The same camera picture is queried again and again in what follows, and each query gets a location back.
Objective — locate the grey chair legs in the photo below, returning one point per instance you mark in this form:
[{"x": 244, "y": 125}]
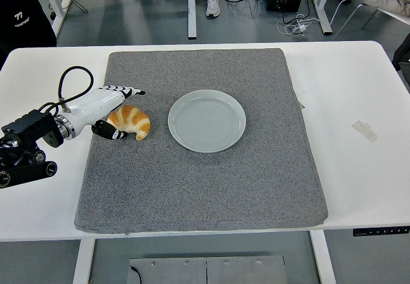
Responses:
[{"x": 350, "y": 19}]

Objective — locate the black bag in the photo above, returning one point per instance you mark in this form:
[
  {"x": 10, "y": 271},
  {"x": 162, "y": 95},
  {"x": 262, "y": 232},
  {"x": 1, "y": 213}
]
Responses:
[{"x": 403, "y": 53}]

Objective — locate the person's foot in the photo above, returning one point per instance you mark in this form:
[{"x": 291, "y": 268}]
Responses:
[{"x": 213, "y": 6}]

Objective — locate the white power strip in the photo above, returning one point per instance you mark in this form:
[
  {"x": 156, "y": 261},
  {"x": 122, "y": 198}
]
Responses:
[{"x": 66, "y": 2}]

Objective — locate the white table leg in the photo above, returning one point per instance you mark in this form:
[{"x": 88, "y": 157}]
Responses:
[
  {"x": 322, "y": 258},
  {"x": 84, "y": 261}
]

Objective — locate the grey fabric mat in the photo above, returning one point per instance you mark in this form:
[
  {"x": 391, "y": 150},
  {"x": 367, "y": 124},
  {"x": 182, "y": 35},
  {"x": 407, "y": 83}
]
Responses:
[{"x": 192, "y": 184}]

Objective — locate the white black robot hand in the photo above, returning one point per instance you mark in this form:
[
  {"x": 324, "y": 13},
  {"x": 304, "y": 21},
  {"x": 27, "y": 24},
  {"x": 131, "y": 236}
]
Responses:
[{"x": 96, "y": 103}]

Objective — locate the black table control panel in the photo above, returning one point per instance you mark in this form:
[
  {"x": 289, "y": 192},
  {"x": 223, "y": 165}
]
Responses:
[{"x": 378, "y": 231}]

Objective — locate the grey metal plate with screws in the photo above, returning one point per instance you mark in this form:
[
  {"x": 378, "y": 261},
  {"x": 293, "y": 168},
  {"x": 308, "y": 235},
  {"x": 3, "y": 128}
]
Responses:
[{"x": 173, "y": 272}]

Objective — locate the grey tape strip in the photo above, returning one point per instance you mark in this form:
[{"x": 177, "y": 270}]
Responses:
[{"x": 363, "y": 130}]

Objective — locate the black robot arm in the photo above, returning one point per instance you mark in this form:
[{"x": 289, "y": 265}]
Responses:
[{"x": 29, "y": 127}]

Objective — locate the person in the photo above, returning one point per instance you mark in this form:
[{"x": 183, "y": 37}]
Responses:
[{"x": 22, "y": 11}]

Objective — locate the grey round plate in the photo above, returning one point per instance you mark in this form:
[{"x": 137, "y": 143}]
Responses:
[{"x": 206, "y": 120}]

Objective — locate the small black plug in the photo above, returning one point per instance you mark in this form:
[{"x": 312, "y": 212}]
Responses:
[{"x": 53, "y": 15}]

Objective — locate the golden croissant bread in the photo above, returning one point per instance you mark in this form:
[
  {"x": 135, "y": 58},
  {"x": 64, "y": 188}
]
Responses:
[{"x": 134, "y": 117}]

